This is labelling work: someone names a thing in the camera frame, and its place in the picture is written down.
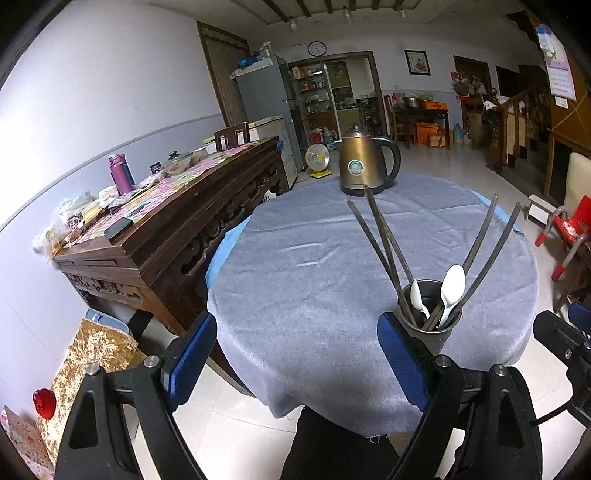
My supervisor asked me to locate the dark chopstick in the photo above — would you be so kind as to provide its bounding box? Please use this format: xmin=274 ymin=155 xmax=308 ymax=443
xmin=438 ymin=202 xmax=521 ymax=330
xmin=365 ymin=187 xmax=415 ymax=284
xmin=363 ymin=186 xmax=408 ymax=319
xmin=425 ymin=194 xmax=498 ymax=332
xmin=346 ymin=200 xmax=414 ymax=323

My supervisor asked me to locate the black utensil holder cup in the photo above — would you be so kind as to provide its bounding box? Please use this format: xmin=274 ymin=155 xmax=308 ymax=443
xmin=402 ymin=279 xmax=463 ymax=355

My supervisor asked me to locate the white plastic spoon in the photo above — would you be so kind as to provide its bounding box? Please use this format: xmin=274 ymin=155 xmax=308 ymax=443
xmin=410 ymin=280 xmax=430 ymax=320
xmin=438 ymin=264 xmax=466 ymax=330

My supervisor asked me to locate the gold patterned cushion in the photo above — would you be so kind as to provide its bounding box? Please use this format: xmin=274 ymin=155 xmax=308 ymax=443
xmin=37 ymin=319 xmax=145 ymax=466

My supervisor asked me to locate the dark carved wooden sideboard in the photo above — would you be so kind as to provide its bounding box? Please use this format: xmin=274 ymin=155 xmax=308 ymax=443
xmin=54 ymin=137 xmax=290 ymax=334

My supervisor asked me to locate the red plastic child chair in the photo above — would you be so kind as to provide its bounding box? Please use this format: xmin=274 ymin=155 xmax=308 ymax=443
xmin=535 ymin=195 xmax=591 ymax=282

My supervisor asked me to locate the grey table cloth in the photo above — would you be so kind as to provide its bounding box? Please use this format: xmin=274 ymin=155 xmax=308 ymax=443
xmin=207 ymin=173 xmax=539 ymax=437

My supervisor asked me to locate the blue table cover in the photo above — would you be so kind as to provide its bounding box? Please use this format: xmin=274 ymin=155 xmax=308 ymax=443
xmin=204 ymin=217 xmax=250 ymax=290

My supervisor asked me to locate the small white stool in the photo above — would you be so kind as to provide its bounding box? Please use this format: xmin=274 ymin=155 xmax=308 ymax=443
xmin=525 ymin=194 xmax=556 ymax=226

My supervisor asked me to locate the beige armchair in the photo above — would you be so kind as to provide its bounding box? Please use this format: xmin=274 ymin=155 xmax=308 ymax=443
xmin=564 ymin=152 xmax=591 ymax=215

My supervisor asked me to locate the pink patterned sideboard cloth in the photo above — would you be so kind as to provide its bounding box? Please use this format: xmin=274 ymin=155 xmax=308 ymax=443
xmin=67 ymin=142 xmax=256 ymax=246

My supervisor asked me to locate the purple thermos bottle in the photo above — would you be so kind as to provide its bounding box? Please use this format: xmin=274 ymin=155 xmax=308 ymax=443
xmin=108 ymin=153 xmax=134 ymax=195

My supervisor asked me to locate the bronze electric kettle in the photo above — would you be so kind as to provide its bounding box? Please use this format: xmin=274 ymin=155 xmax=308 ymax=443
xmin=338 ymin=123 xmax=402 ymax=196

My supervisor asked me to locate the small round fan heater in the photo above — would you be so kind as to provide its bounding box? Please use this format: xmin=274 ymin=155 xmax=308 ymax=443
xmin=304 ymin=143 xmax=332 ymax=179

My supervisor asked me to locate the dark wooden chair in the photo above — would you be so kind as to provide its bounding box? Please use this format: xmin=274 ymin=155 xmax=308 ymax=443
xmin=213 ymin=122 xmax=250 ymax=152

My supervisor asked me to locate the dark wooden side table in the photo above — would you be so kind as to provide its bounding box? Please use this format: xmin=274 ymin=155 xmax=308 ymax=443
xmin=384 ymin=94 xmax=451 ymax=149

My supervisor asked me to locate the white chest freezer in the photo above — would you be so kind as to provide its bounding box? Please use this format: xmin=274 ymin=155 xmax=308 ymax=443
xmin=202 ymin=115 xmax=301 ymax=190

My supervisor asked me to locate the grey refrigerator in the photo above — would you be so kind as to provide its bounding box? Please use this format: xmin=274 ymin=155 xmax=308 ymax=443
xmin=230 ymin=54 xmax=304 ymax=173

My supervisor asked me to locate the wall calendar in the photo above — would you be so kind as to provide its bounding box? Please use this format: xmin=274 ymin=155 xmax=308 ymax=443
xmin=536 ymin=24 xmax=576 ymax=101

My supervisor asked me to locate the framed wall picture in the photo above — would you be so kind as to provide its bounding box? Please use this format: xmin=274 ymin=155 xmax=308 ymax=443
xmin=405 ymin=50 xmax=431 ymax=76

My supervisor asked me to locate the round wall clock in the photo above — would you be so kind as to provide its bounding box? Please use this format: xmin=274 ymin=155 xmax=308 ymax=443
xmin=307 ymin=40 xmax=328 ymax=58

